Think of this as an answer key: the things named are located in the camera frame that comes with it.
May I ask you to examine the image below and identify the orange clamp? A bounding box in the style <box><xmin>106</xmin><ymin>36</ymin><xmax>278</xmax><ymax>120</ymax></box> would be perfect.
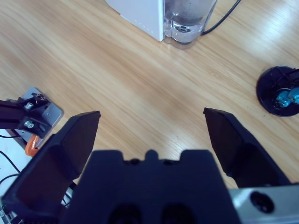
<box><xmin>25</xmin><ymin>135</ymin><xmax>40</xmax><ymax>156</ymax></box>

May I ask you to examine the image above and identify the water tank with black lid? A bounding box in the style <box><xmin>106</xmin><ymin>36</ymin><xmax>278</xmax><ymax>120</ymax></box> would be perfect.
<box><xmin>162</xmin><ymin>0</ymin><xmax>218</xmax><ymax>50</ymax></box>

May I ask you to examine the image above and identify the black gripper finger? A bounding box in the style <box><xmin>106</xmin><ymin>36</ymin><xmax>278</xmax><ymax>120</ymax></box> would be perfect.
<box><xmin>1</xmin><ymin>110</ymin><xmax>101</xmax><ymax>224</ymax></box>
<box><xmin>203</xmin><ymin>106</ymin><xmax>293</xmax><ymax>189</ymax></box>

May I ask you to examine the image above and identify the black power cord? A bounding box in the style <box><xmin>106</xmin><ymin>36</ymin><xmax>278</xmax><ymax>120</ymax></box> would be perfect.
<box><xmin>200</xmin><ymin>0</ymin><xmax>242</xmax><ymax>36</ymax></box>

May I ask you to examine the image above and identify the blue coffee capsule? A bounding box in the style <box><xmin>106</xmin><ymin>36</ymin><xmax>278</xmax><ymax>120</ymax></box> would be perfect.
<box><xmin>289</xmin><ymin>88</ymin><xmax>299</xmax><ymax>105</ymax></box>
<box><xmin>276</xmin><ymin>91</ymin><xmax>292</xmax><ymax>108</ymax></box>

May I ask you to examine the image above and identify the black capsule holder with rods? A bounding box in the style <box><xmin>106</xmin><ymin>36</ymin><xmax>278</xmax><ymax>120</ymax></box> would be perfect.
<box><xmin>256</xmin><ymin>66</ymin><xmax>299</xmax><ymax>117</ymax></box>

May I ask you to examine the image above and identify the thin black cable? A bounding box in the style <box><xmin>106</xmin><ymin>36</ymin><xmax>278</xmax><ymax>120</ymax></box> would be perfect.
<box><xmin>0</xmin><ymin>150</ymin><xmax>21</xmax><ymax>185</ymax></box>

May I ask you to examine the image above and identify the white capsule coffee machine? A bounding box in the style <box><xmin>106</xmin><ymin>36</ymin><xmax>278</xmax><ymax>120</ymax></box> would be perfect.
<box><xmin>105</xmin><ymin>0</ymin><xmax>164</xmax><ymax>42</ymax></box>

